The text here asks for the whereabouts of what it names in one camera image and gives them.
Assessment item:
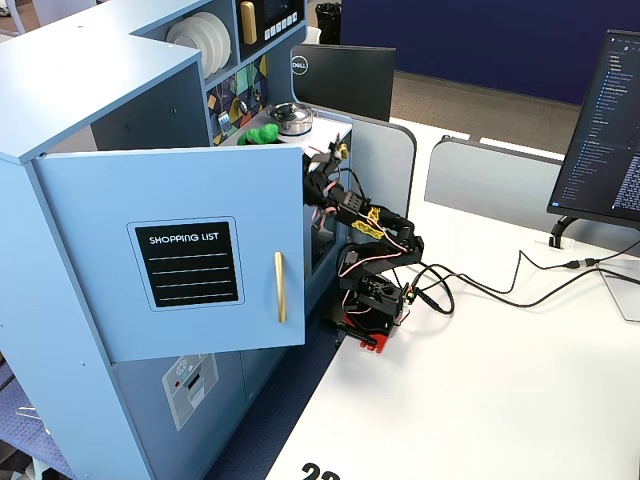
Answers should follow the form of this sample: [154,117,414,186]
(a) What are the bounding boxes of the green toy pineapple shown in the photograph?
[236,124,280,147]

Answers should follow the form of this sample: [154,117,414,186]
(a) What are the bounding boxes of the black Dell monitor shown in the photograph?
[290,43,397,124]

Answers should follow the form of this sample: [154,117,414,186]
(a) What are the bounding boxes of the gray desk divider panel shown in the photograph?
[423,135,566,234]
[319,110,419,237]

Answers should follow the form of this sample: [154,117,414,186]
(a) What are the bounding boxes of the blue door with dispenser print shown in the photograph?
[110,351,249,480]

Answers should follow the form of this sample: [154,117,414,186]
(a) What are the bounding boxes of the black toy microwave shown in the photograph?
[234,0,307,64]

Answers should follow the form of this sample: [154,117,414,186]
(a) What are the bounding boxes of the gold microwave handle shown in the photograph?
[239,1,258,45]

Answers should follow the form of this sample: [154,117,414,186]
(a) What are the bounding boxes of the blue door with shopping list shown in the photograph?
[30,144,307,364]

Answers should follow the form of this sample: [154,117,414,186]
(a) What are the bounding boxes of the black cable with adapter plug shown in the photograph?
[414,242,640,297]

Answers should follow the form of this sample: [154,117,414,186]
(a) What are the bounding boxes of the colourful mosaic backsplash panel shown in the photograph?
[206,54,270,147]

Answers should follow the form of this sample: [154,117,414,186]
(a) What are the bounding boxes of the black monitor showing code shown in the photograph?
[547,28,640,231]

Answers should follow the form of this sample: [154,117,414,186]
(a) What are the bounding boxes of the dark blue office partition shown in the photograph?
[339,0,640,106]

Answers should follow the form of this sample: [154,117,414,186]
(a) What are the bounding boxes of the black trash bin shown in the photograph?
[315,2,343,45]

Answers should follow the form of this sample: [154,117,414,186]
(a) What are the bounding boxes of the gray flat plate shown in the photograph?
[599,269,640,323]

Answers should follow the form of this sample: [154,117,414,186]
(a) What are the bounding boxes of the silver toy ladle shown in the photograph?
[233,74,250,117]

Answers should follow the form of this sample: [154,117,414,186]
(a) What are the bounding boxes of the silver metal pot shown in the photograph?
[269,112,317,137]

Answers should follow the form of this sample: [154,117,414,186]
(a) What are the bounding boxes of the black shopping list label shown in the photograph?
[126,215,246,313]

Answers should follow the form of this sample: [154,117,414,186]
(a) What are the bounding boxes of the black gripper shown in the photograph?
[303,142,349,209]

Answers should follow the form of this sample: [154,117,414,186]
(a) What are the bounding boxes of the gold cabinet door handle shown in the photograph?
[273,251,289,325]

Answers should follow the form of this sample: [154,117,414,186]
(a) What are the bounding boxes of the silver pot lid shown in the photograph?
[265,102,315,124]

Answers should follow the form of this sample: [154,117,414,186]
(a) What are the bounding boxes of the light blue toy kitchen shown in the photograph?
[0,0,354,480]

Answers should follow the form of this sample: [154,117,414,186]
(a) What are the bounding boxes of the silver toy spatula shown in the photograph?
[217,82,233,136]

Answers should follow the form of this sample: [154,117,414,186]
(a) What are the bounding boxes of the white plate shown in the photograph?
[192,10,232,69]
[166,19,209,80]
[182,14,222,74]

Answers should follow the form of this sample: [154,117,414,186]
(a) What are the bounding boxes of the red table clamp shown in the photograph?
[335,312,412,356]

